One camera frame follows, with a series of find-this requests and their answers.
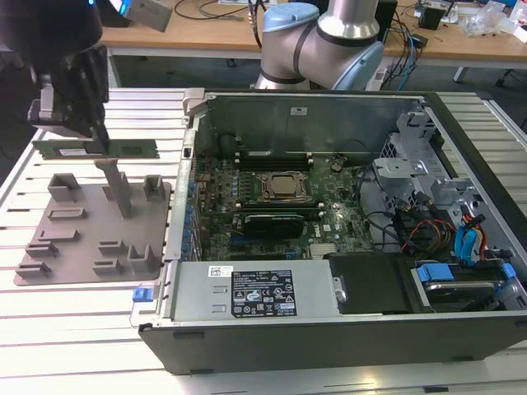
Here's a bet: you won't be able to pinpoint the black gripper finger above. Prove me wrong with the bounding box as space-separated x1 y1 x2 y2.
61 44 110 156

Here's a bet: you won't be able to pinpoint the green RAM stick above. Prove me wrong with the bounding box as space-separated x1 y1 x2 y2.
31 138 161 160

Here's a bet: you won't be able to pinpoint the wooden desk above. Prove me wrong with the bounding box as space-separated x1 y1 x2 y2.
98 0 527 83

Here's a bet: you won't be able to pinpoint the grey parts rack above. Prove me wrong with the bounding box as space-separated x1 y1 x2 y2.
13 159 173 288

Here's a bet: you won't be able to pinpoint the silver CPU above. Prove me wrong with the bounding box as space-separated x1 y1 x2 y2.
270 175 298 195

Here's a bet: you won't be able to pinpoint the grey power supply unit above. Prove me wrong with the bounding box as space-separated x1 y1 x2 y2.
162 259 345 321

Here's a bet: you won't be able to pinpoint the black graphics card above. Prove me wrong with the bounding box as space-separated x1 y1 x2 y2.
242 212 306 240

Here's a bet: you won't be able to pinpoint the green motherboard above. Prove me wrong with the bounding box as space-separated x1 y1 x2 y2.
191 154 378 263

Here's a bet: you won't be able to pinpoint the silver chipset heatsink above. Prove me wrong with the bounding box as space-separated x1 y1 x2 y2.
309 243 337 258

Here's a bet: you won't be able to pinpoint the black upright device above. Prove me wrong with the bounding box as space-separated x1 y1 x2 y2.
375 0 399 42

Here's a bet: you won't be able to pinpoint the silver metal drive cage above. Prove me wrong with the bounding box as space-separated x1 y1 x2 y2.
372 109 511 264

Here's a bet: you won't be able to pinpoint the grey and black PC case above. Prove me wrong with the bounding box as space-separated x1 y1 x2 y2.
130 87 527 375

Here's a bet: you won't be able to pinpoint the black plastic shroud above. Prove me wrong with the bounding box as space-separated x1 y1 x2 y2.
329 253 417 316

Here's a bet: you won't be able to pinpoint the black box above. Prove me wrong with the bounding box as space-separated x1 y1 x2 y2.
419 6 448 30

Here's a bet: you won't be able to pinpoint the disk with blue carrier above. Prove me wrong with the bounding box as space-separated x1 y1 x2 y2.
413 263 518 314

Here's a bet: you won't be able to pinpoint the clear plastic bags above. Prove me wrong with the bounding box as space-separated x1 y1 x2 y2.
464 0 518 38

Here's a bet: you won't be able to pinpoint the grey camera bracket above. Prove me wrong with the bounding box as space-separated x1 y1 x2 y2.
26 84 69 137

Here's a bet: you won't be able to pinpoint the grey camera box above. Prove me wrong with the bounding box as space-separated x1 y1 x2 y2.
123 0 173 33

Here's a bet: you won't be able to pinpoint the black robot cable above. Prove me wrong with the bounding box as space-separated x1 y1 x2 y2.
246 0 267 53

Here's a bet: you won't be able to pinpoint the metal CPU socket frame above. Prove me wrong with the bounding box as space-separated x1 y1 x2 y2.
258 171 309 202

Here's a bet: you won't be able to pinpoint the blue cable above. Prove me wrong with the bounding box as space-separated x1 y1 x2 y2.
401 16 417 87

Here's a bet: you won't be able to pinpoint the black wire bundle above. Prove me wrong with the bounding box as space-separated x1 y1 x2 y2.
357 164 403 253

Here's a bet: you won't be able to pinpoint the yellow red power wires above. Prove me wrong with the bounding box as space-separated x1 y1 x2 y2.
411 220 457 249

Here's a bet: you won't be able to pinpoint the blue data wire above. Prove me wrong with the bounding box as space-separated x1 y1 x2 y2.
455 225 477 268

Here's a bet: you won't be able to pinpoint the orange data wire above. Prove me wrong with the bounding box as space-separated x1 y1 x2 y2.
463 209 490 261

